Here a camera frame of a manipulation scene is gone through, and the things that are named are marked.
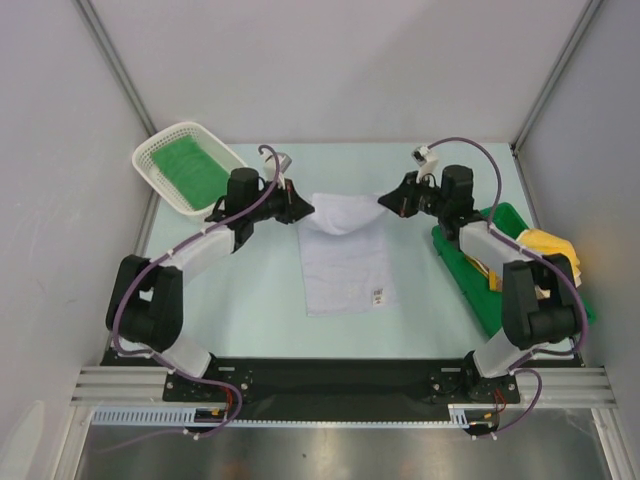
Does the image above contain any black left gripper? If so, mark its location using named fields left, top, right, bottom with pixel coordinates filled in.
left=247, top=177, right=313, bottom=225

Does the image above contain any light blue cloth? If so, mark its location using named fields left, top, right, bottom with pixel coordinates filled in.
left=298, top=193, right=398, bottom=317

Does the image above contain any green microfiber towel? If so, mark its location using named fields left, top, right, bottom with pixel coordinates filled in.
left=151, top=136, right=229, bottom=210

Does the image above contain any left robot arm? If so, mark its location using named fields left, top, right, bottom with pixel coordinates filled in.
left=106, top=167, right=315, bottom=400

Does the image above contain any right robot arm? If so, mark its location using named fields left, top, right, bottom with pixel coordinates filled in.
left=378, top=165, right=588, bottom=402

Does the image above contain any white perforated plastic basket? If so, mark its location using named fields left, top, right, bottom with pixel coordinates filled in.
left=131, top=122, right=246, bottom=222

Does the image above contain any green plastic tray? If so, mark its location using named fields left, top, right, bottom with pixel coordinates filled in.
left=431, top=202, right=582, bottom=337

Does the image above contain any brown patterned cloth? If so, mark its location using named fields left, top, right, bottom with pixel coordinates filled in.
left=463, top=254, right=551, bottom=300

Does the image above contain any yellow cloth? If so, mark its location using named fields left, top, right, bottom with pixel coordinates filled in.
left=516, top=229, right=582, bottom=287

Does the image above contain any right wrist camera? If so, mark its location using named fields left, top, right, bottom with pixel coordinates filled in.
left=412, top=145, right=439, bottom=183

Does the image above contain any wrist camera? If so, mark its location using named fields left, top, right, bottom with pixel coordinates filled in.
left=260, top=150, right=292, bottom=189
left=412, top=145, right=439, bottom=183

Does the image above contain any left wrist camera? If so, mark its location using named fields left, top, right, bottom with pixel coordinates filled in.
left=260, top=150, right=292, bottom=189

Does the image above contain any right aluminium frame post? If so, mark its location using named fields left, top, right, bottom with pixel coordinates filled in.
left=510, top=0, right=606, bottom=156

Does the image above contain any aluminium frame post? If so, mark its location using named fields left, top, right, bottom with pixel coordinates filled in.
left=72, top=0, right=158, bottom=137
left=510, top=0, right=606, bottom=156

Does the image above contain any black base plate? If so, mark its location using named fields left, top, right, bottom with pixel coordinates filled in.
left=162, top=355, right=521, bottom=422

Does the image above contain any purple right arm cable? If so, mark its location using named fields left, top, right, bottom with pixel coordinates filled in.
left=424, top=137, right=589, bottom=441

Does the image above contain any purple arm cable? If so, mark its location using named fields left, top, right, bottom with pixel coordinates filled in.
left=424, top=137, right=589, bottom=441
left=94, top=144, right=284, bottom=454

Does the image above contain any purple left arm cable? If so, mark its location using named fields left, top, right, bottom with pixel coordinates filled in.
left=94, top=144, right=284, bottom=454

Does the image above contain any grey slotted cable duct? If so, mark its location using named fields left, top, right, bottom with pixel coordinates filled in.
left=92, top=405, right=498, bottom=430

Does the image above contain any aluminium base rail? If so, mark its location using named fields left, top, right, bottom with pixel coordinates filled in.
left=70, top=366, right=617, bottom=409

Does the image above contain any left aluminium frame post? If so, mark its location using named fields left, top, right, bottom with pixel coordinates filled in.
left=72, top=0, right=158, bottom=137

